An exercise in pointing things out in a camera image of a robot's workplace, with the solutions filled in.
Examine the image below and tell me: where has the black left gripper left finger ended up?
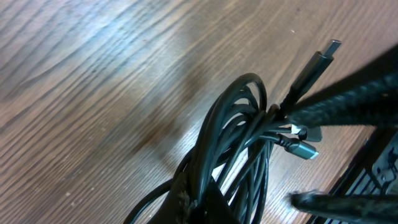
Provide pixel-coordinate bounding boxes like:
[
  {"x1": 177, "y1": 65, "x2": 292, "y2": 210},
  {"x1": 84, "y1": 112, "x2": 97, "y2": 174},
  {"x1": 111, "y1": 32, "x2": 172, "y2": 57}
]
[{"x1": 148, "y1": 172, "x2": 193, "y2": 224}]

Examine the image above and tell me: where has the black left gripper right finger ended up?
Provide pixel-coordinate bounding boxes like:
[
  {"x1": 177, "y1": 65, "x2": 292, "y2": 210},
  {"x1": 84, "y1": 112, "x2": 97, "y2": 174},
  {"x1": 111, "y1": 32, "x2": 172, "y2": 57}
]
[{"x1": 195, "y1": 182, "x2": 239, "y2": 224}]

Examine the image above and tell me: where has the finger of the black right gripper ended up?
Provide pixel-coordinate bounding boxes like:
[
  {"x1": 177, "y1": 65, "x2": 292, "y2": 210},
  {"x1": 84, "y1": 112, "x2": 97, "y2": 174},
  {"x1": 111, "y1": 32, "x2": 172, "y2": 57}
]
[
  {"x1": 289, "y1": 192, "x2": 397, "y2": 223},
  {"x1": 287, "y1": 45, "x2": 397, "y2": 128}
]

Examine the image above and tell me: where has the black cable bundle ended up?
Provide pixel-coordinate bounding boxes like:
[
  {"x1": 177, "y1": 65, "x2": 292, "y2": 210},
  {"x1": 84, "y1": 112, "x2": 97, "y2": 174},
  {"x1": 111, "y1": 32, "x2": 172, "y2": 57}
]
[{"x1": 123, "y1": 39, "x2": 343, "y2": 224}]

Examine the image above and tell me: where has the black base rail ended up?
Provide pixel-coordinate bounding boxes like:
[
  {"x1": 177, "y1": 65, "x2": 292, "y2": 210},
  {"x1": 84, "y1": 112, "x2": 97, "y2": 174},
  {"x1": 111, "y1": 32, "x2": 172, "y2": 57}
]
[{"x1": 308, "y1": 128, "x2": 397, "y2": 223}]

